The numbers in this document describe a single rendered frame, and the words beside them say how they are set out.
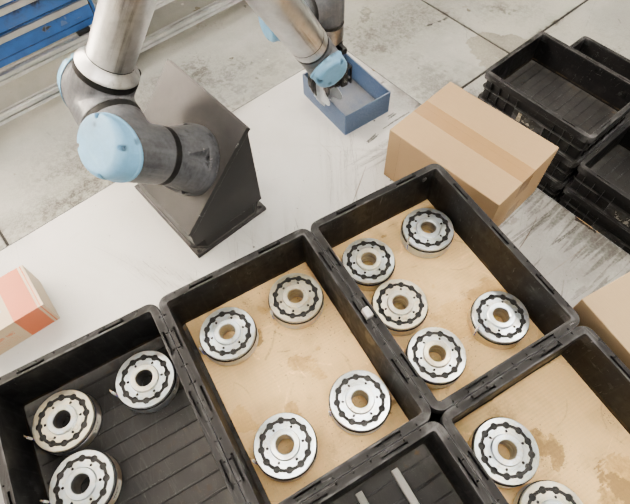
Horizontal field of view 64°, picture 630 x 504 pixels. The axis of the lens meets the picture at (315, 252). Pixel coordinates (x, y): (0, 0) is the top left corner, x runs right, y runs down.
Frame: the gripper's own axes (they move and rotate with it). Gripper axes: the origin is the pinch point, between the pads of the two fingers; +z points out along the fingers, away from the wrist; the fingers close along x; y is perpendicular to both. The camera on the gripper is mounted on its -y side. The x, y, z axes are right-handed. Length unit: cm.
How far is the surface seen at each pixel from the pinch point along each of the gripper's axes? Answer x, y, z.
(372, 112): 8.9, 9.9, 2.2
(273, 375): -52, 58, -8
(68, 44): -42, -135, 45
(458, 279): -12, 63, -8
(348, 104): 7.3, 1.4, 4.9
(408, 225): -14, 49, -11
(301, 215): -24.2, 24.5, 5.3
